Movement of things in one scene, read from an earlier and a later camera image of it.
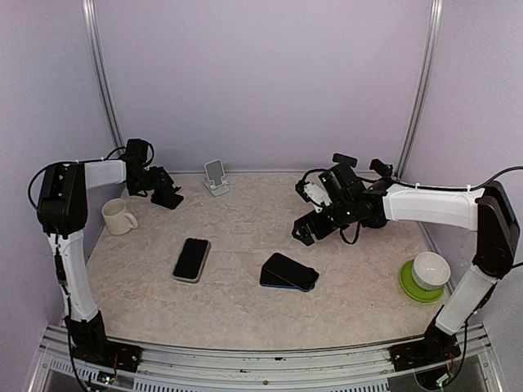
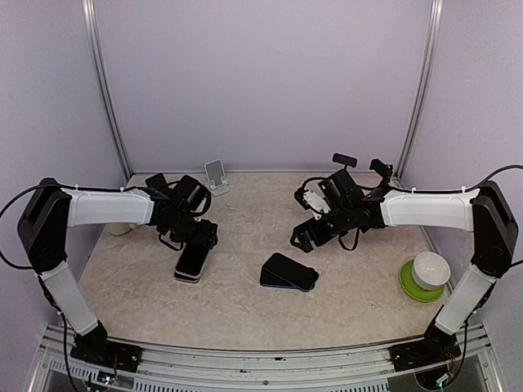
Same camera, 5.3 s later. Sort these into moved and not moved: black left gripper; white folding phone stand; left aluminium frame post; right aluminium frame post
Moved: black left gripper
Not moved: right aluminium frame post; left aluminium frame post; white folding phone stand
